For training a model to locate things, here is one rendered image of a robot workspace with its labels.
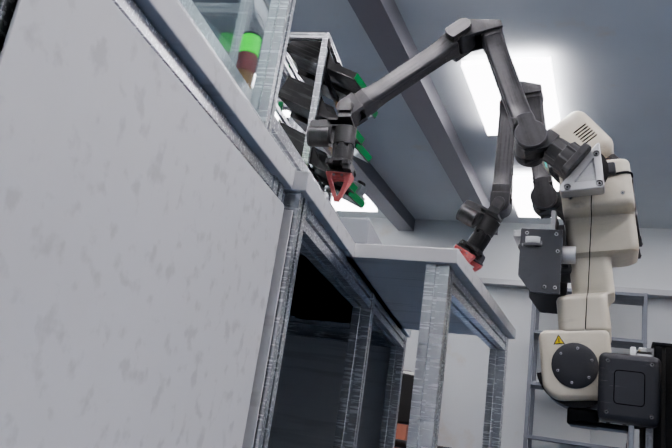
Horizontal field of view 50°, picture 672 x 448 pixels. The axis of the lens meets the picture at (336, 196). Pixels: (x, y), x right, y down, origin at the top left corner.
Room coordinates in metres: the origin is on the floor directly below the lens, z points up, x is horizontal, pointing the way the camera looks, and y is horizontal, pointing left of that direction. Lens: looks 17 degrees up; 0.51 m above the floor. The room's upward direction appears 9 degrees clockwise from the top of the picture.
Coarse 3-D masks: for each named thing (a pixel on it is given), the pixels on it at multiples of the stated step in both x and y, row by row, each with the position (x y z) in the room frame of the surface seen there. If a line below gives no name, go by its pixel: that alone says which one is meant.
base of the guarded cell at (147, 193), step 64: (0, 0) 0.41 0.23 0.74; (64, 0) 0.44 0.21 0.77; (128, 0) 0.53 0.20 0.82; (0, 64) 0.41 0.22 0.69; (64, 64) 0.46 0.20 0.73; (128, 64) 0.54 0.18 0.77; (192, 64) 0.65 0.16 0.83; (0, 128) 0.42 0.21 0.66; (64, 128) 0.48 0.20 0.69; (128, 128) 0.56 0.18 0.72; (192, 128) 0.67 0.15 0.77; (256, 128) 0.82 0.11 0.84; (0, 192) 0.44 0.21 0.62; (64, 192) 0.50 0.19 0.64; (128, 192) 0.58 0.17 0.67; (192, 192) 0.70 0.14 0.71; (256, 192) 0.87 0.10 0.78; (0, 256) 0.46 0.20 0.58; (64, 256) 0.52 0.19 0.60; (128, 256) 0.61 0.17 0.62; (192, 256) 0.73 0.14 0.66; (256, 256) 0.91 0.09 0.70; (0, 320) 0.47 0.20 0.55; (64, 320) 0.54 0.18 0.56; (128, 320) 0.63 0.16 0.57; (192, 320) 0.76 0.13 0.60; (256, 320) 0.96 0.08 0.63; (0, 384) 0.49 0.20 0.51; (64, 384) 0.56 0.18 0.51; (128, 384) 0.66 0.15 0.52; (192, 384) 0.79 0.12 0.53
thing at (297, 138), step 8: (288, 128) 2.05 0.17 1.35; (288, 136) 2.04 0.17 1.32; (296, 136) 2.03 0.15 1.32; (304, 136) 2.02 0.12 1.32; (296, 144) 2.03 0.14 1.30; (312, 152) 2.01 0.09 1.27; (320, 152) 2.14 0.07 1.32; (312, 160) 2.01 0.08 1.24; (320, 160) 2.00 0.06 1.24; (320, 168) 1.99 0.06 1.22; (336, 184) 2.11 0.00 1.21; (352, 184) 2.05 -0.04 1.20; (352, 192) 2.08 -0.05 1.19
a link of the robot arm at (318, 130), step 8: (344, 104) 1.73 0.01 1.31; (352, 104) 1.73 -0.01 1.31; (344, 112) 1.73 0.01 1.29; (312, 120) 1.77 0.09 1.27; (320, 120) 1.77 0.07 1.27; (328, 120) 1.76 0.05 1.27; (336, 120) 1.75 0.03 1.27; (344, 120) 1.74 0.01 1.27; (352, 120) 1.75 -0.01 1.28; (312, 128) 1.76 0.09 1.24; (320, 128) 1.75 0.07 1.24; (328, 128) 1.75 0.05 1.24; (312, 136) 1.76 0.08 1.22; (320, 136) 1.75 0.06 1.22; (312, 144) 1.78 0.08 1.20; (320, 144) 1.77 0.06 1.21; (328, 144) 1.77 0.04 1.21
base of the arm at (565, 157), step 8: (552, 144) 1.58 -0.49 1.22; (560, 144) 1.57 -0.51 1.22; (568, 144) 1.56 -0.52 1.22; (576, 144) 1.57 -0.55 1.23; (584, 144) 1.53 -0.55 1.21; (552, 152) 1.58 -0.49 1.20; (560, 152) 1.56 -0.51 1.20; (568, 152) 1.56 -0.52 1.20; (576, 152) 1.53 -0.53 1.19; (584, 152) 1.53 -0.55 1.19; (544, 160) 1.61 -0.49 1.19; (552, 160) 1.59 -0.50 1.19; (560, 160) 1.57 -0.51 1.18; (568, 160) 1.54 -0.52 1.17; (576, 160) 1.53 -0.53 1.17; (552, 168) 1.60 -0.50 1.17; (560, 168) 1.58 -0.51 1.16; (568, 168) 1.54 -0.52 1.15; (560, 176) 1.61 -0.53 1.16
